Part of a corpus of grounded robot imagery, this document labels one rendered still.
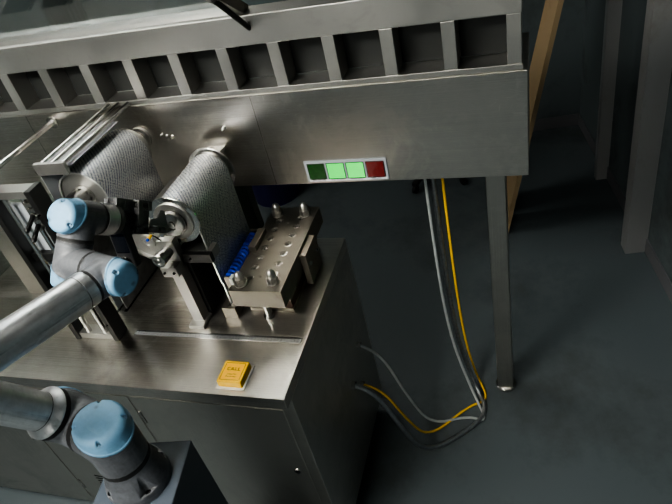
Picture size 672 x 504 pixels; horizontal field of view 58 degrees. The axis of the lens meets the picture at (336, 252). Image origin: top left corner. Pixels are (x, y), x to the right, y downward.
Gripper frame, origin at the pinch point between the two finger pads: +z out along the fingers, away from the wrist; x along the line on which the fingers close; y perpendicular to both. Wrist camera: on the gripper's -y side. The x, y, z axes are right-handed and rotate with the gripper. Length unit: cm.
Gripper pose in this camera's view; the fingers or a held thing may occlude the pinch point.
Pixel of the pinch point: (160, 232)
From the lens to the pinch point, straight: 164.6
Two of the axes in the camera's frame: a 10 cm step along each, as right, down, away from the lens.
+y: 0.0, -10.0, 0.1
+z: 3.2, 0.1, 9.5
